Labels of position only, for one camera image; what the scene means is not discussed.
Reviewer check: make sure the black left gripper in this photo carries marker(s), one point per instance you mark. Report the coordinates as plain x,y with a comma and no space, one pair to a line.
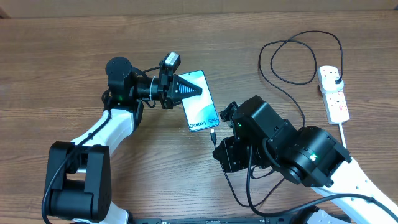
168,97

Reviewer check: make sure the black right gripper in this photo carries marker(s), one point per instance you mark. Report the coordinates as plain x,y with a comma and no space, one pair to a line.
229,149

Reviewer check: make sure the blue Samsung Galaxy smartphone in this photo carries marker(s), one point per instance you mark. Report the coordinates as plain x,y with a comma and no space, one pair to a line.
200,110

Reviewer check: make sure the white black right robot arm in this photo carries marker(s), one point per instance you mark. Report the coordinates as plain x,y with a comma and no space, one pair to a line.
309,156

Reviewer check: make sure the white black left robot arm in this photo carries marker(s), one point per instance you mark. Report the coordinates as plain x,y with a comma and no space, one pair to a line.
78,176

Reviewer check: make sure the white charger plug adapter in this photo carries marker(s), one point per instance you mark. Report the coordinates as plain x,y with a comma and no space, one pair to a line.
330,85

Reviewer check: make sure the white power strip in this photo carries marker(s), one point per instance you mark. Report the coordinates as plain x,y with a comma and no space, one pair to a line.
335,103

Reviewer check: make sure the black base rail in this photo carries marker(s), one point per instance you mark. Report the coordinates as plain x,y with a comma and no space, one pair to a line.
319,217

